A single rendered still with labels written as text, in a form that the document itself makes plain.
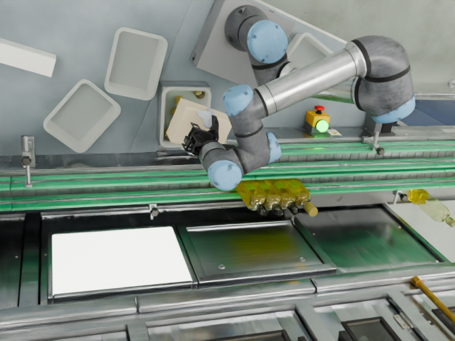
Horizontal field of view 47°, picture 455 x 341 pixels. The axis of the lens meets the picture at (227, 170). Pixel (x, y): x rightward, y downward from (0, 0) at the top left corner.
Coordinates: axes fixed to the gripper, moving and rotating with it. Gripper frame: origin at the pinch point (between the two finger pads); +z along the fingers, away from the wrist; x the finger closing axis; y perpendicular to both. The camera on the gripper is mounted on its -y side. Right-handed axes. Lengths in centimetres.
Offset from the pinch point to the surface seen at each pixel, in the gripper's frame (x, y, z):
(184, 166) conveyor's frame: 21.3, -8.8, 22.8
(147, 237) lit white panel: 43.2, -0.1, 5.3
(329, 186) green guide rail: 11, -67, 19
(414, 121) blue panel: -23, -111, 46
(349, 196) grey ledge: 13, -81, 23
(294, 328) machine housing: 36, -35, -41
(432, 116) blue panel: -28, -126, 54
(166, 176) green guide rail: 25.3, -2.2, 17.9
